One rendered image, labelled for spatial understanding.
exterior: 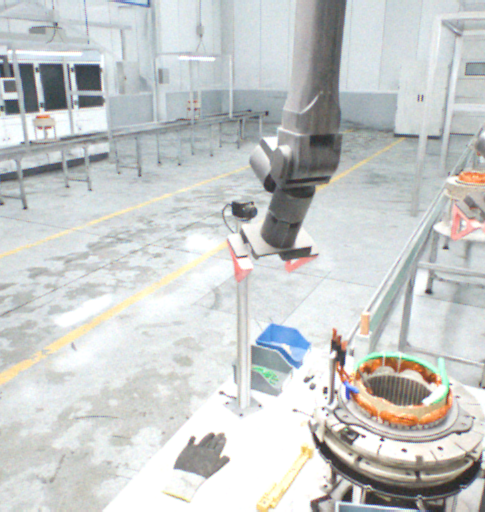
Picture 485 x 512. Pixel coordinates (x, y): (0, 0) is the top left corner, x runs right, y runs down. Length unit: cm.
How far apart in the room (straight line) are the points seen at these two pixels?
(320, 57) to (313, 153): 12
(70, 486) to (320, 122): 210
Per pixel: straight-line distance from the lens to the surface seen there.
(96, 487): 245
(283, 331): 177
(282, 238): 74
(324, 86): 65
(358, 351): 108
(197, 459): 132
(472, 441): 100
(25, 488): 254
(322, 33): 64
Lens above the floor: 170
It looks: 21 degrees down
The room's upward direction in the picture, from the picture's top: straight up
